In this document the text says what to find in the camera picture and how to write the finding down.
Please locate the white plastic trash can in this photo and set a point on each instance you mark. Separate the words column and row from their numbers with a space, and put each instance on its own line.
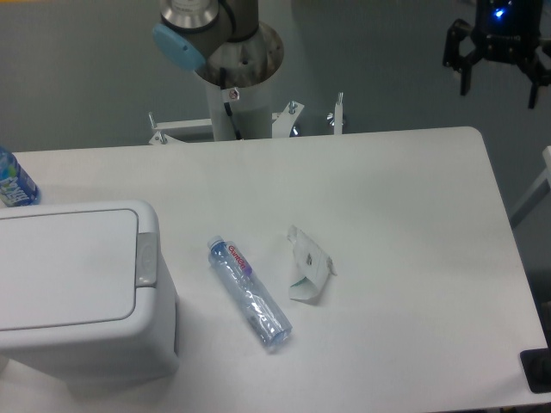
column 139, row 347

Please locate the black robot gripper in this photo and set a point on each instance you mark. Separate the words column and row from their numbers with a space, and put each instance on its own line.
column 504, row 32

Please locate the blue labelled water bottle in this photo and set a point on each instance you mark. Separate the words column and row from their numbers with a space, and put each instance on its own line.
column 17, row 187

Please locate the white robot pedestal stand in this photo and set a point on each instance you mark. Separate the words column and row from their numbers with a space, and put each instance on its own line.
column 238, row 80

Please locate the black object at table edge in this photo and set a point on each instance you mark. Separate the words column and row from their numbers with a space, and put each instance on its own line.
column 536, row 366

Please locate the white trash can lid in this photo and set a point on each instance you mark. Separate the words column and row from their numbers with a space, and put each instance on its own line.
column 64, row 269

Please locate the white frame at right edge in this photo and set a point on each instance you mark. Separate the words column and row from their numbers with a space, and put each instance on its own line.
column 535, row 193

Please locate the clear empty plastic bottle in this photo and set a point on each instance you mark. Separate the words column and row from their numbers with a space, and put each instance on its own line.
column 256, row 304

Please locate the crumpled white paper wrapper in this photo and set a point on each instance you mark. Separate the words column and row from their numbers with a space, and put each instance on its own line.
column 313, row 267

